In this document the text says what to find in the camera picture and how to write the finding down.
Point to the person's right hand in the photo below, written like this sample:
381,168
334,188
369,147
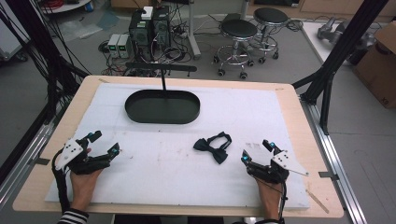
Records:
270,194

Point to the white box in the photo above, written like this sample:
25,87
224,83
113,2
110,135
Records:
147,12

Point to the white cart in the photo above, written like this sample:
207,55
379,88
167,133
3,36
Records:
9,40

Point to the cardboard box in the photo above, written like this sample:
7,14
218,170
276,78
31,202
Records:
378,68

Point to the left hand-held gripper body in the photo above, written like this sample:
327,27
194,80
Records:
72,151

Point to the black round stool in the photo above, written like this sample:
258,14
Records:
271,15
238,28

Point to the grey table leg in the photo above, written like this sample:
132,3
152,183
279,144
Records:
193,37

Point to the black computer tower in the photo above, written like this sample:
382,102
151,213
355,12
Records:
140,31
161,28

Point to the black oval tray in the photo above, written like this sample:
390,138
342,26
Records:
162,107

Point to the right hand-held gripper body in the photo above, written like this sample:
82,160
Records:
274,172

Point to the black tape piece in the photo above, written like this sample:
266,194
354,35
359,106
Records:
327,175
41,161

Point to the person's left hand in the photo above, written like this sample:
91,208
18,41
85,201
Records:
82,188

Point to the grey power supply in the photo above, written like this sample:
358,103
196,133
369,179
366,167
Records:
124,46
113,45

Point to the aluminium rail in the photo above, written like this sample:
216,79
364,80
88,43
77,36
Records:
21,165
334,161

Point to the black metal frame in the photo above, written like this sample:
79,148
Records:
37,40
348,40

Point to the white platform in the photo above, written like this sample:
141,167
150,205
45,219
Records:
314,40

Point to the round white table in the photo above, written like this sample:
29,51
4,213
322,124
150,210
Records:
68,6

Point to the white foam mat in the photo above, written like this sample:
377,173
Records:
155,177

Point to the wooden stick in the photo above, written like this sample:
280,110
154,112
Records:
317,201

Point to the black bow tie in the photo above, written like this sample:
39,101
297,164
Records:
218,154

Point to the black T-shaped stand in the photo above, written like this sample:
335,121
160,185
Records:
162,67

